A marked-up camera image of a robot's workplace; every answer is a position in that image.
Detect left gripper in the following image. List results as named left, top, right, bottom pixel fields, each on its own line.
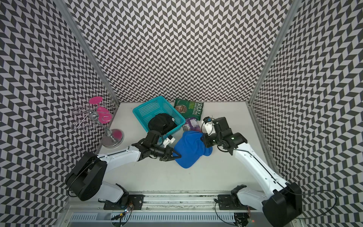
left=151, top=145, right=181, bottom=161

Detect blue baseball cap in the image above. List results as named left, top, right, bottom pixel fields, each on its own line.
left=174, top=131, right=213, bottom=169

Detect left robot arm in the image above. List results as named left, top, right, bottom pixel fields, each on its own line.
left=65, top=131, right=182, bottom=204

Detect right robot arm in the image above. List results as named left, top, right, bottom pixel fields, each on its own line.
left=201, top=117, right=303, bottom=227

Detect black baseball cap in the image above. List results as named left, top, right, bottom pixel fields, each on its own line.
left=148, top=113, right=177, bottom=135

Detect purple snack packet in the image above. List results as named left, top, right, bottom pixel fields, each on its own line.
left=182, top=118, right=201, bottom=132

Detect green crisps bag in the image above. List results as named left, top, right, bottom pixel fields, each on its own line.
left=174, top=98, right=204, bottom=121

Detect teal plastic basket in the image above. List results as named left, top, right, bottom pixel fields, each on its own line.
left=132, top=96, right=186, bottom=139

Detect pink metal cup stand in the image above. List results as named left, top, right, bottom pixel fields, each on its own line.
left=71, top=96, right=124, bottom=148

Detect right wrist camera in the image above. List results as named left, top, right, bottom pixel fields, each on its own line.
left=201, top=117, right=215, bottom=135

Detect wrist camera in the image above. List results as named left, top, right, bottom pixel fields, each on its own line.
left=162, top=135, right=175, bottom=147
left=201, top=117, right=215, bottom=135

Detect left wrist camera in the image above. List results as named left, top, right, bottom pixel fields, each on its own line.
left=162, top=135, right=175, bottom=147

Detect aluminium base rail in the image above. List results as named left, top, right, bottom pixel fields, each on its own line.
left=55, top=192, right=271, bottom=227

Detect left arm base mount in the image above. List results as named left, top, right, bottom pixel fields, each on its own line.
left=103, top=183, right=145, bottom=211

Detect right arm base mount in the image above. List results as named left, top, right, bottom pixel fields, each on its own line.
left=217, top=184, right=248, bottom=211

